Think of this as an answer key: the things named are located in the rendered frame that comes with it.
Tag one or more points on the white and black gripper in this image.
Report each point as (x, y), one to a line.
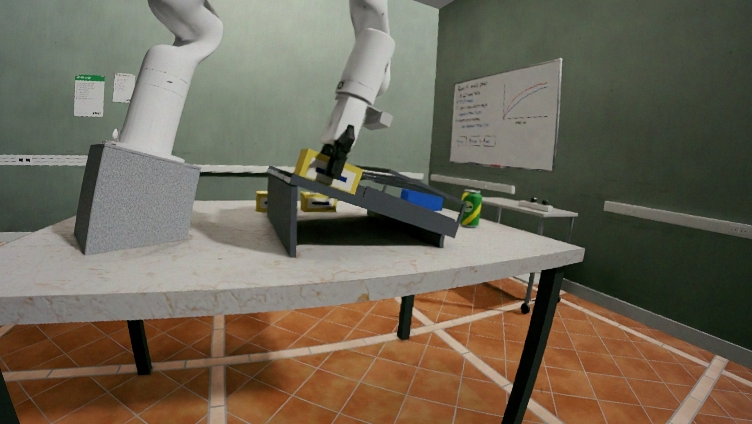
(346, 117)

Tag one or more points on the blue open box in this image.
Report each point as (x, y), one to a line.
(431, 202)

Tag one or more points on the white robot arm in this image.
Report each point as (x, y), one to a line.
(165, 75)

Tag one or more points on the green and yellow drink can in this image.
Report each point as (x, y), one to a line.
(471, 214)

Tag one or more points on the yellow butter carton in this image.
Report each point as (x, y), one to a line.
(312, 165)
(262, 201)
(315, 202)

